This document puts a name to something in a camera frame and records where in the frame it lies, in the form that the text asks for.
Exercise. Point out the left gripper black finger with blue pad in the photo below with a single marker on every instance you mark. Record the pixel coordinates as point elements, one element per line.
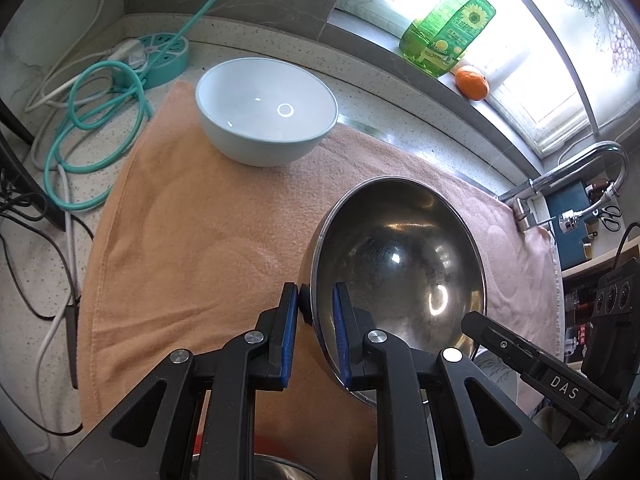
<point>438,414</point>
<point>193,409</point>

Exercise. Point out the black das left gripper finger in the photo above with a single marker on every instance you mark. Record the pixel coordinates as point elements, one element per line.
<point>573,394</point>

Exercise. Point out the steel bowl brown outside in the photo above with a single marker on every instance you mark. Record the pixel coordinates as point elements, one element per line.
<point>405,255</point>

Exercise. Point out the light blue ceramic bowl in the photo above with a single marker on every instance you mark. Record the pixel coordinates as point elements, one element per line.
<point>263,112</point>

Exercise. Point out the chrome kitchen faucet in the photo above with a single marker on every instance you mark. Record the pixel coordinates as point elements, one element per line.
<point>561,176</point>

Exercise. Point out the white fuzzy glove hand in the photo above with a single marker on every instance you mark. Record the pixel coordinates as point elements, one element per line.
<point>584,453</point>

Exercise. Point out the white floral plate bottom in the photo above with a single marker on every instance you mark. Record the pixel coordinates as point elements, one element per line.
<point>505,378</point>

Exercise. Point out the steel bowl red outside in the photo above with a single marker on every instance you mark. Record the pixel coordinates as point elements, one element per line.
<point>265,466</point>

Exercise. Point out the orange pink towel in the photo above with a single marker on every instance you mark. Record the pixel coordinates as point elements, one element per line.
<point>191,246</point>

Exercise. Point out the orange tangerine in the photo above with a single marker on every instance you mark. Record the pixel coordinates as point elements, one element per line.
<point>472,83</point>

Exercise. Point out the teal round power strip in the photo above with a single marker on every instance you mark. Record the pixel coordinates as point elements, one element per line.
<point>157,58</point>

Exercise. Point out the green dish soap bottle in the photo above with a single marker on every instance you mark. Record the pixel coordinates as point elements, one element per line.
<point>436,42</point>

